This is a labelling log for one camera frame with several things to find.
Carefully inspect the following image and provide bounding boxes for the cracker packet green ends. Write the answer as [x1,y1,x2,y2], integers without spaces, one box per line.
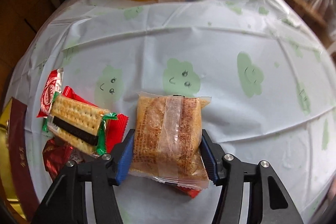
[41,92,118,156]

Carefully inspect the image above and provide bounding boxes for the red white candy wrapper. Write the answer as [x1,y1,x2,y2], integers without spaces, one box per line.
[37,68,63,118]

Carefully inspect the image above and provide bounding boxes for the shiny red snack packet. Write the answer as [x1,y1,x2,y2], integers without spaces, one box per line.
[42,138,84,181]

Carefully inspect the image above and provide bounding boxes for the red rice cake packet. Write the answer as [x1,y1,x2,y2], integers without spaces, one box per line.
[62,86,201,198]

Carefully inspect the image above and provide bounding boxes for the gold tin snack box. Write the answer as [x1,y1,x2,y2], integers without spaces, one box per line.
[1,97,39,223]

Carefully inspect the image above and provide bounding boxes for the wooden side shelf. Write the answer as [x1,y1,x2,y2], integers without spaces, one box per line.
[284,0,334,48]

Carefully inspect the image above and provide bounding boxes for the brown cake snack packet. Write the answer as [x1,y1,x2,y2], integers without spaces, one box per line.
[129,92,211,190]

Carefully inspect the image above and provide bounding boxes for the white green-patterned tablecloth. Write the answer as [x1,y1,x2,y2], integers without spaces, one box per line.
[6,0,335,223]

